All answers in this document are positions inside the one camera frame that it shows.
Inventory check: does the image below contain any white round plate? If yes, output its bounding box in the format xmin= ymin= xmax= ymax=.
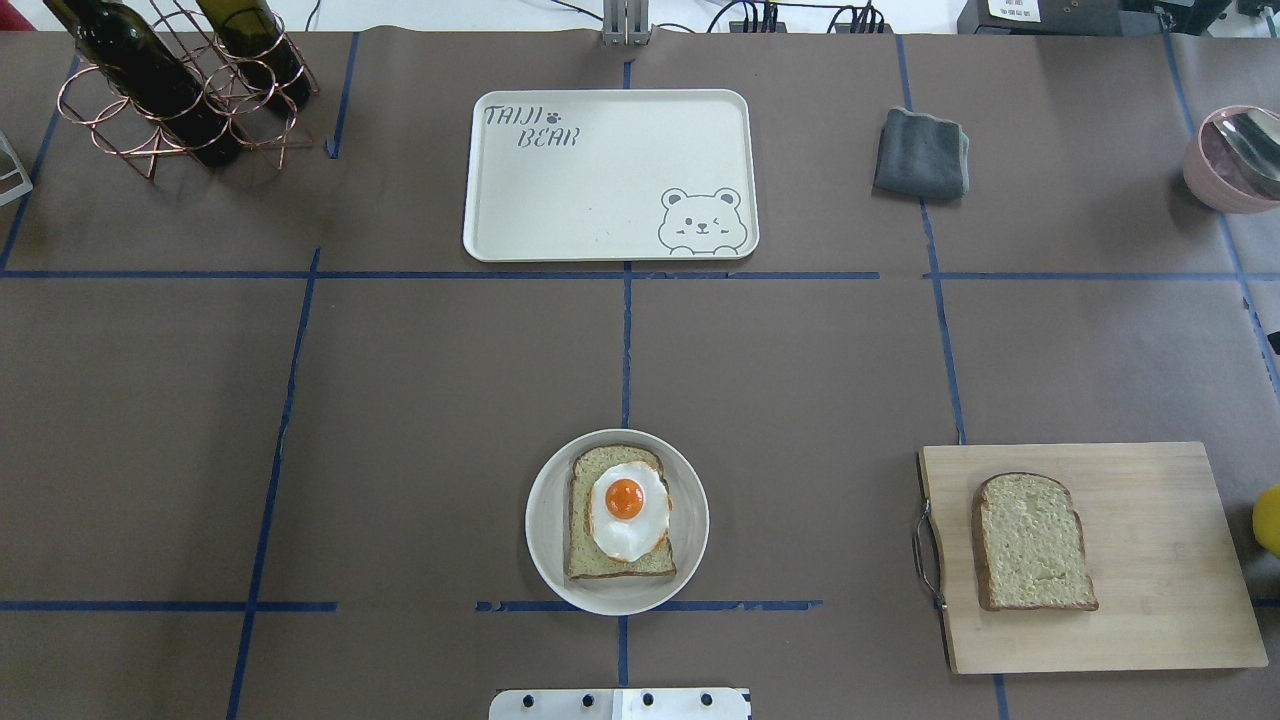
xmin=525 ymin=428 xmax=710 ymax=616

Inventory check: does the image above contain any bread slice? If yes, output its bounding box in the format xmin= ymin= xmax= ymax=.
xmin=564 ymin=445 xmax=676 ymax=579
xmin=972 ymin=471 xmax=1100 ymax=612

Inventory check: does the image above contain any cream bear serving tray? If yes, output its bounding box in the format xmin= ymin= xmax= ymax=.
xmin=462 ymin=88 xmax=760 ymax=263

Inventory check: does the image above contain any fried egg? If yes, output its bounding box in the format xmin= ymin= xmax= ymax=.
xmin=588 ymin=460 xmax=671 ymax=562

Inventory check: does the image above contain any grey folded cloth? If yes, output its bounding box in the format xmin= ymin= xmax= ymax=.
xmin=873 ymin=106 xmax=970 ymax=201

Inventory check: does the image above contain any black equipment on back shelf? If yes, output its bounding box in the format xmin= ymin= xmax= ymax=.
xmin=956 ymin=1 xmax=1231 ymax=37

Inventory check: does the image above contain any dark wine bottle right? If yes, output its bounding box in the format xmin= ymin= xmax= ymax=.
xmin=197 ymin=1 xmax=314 ymax=115

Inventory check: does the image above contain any dark wine bottle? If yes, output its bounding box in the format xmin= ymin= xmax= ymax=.
xmin=197 ymin=1 xmax=314 ymax=115
xmin=44 ymin=1 xmax=241 ymax=167

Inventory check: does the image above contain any wooden cutting board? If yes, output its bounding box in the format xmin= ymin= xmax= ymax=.
xmin=919 ymin=442 xmax=1268 ymax=674

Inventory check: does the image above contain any dark wine bottle left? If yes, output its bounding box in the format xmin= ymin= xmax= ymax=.
xmin=44 ymin=1 xmax=241 ymax=167

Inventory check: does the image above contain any pink bowl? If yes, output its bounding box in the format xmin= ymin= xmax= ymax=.
xmin=1183 ymin=105 xmax=1279 ymax=214

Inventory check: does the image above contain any yellow lemon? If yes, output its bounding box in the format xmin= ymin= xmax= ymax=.
xmin=1251 ymin=484 xmax=1280 ymax=559

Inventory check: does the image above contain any metal spoon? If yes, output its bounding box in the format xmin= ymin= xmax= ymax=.
xmin=1212 ymin=108 xmax=1279 ymax=200

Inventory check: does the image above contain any grey metal camera post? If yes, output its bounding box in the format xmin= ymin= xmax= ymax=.
xmin=602 ymin=0 xmax=653 ymax=47

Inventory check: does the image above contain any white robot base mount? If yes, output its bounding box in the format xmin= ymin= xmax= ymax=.
xmin=488 ymin=687 xmax=753 ymax=719

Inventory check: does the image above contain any copper wire bottle rack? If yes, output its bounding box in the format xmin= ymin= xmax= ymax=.
xmin=58 ymin=1 xmax=319 ymax=181

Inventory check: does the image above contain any white frame at left edge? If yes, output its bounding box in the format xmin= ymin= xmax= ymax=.
xmin=0 ymin=132 xmax=35 ymax=206

